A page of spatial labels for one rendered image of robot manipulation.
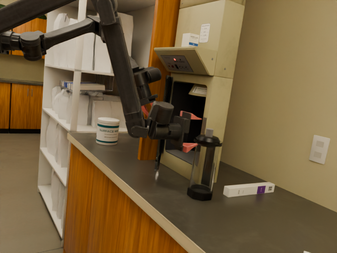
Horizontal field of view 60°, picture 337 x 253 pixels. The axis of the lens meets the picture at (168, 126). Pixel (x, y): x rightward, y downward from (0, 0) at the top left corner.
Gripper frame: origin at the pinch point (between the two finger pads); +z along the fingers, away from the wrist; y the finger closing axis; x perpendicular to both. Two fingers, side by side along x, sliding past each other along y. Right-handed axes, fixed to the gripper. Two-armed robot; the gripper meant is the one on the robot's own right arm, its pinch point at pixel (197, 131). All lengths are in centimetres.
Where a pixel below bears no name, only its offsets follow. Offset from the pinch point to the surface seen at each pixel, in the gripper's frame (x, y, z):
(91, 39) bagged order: 147, 41, 4
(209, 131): -1.8, 0.4, 4.3
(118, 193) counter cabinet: 30.1, -35.0, -14.9
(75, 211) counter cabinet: 90, -71, -15
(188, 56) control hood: 15.9, 27.9, 2.9
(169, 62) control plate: 33.7, 25.3, 5.5
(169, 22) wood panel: 46, 46, 11
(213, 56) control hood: 8.8, 28.8, 10.1
